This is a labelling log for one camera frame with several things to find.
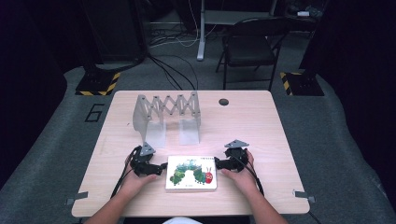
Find right hand-held gripper black cable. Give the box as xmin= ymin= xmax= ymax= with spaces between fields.
xmin=233 ymin=152 xmax=265 ymax=198

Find grey desk top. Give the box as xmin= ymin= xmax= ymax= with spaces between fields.
xmin=204 ymin=8 xmax=278 ymax=26

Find black cabinet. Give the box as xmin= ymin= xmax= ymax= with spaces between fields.
xmin=79 ymin=0 xmax=148 ymax=64

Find hand-held gripper black cable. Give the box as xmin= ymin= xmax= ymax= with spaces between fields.
xmin=110 ymin=145 xmax=142 ymax=200
xmin=233 ymin=152 xmax=265 ymax=198

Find black stand base hazard stripes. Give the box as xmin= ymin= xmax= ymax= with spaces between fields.
xmin=75 ymin=70 xmax=121 ymax=97
xmin=279 ymin=71 xmax=326 ymax=97

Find person's right hand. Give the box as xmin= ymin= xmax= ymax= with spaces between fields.
xmin=219 ymin=148 xmax=260 ymax=196

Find person's left hand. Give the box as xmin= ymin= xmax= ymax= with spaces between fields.
xmin=120 ymin=154 xmax=159 ymax=196

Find grey expandable metal book rack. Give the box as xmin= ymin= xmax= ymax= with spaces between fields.
xmin=132 ymin=91 xmax=202 ymax=147

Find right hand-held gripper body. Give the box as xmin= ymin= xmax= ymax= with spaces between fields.
xmin=223 ymin=139 xmax=250 ymax=173

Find black cable under table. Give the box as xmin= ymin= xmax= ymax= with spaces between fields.
xmin=307 ymin=210 xmax=323 ymax=224

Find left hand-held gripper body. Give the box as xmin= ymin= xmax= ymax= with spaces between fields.
xmin=130 ymin=142 xmax=163 ymax=177

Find white floor cables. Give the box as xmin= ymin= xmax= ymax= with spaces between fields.
xmin=148 ymin=0 xmax=219 ymax=49

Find white caterpillar picture book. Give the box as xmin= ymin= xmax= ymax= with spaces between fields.
xmin=164 ymin=154 xmax=219 ymax=191

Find left hand-held gripper black cable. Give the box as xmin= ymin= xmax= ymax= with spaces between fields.
xmin=110 ymin=145 xmax=142 ymax=200

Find black floor cables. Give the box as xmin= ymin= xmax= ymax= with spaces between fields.
xmin=145 ymin=53 xmax=200 ymax=91

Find grey metal table bracket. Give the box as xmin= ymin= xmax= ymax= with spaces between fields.
xmin=292 ymin=189 xmax=317 ymax=204
xmin=64 ymin=190 xmax=90 ymax=206

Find person's white clothing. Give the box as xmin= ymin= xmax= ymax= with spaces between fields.
xmin=162 ymin=217 xmax=204 ymax=224

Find black folding chair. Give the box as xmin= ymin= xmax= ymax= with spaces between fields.
xmin=215 ymin=17 xmax=291 ymax=91

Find white desk leg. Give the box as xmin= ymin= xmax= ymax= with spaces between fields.
xmin=196 ymin=0 xmax=206 ymax=62

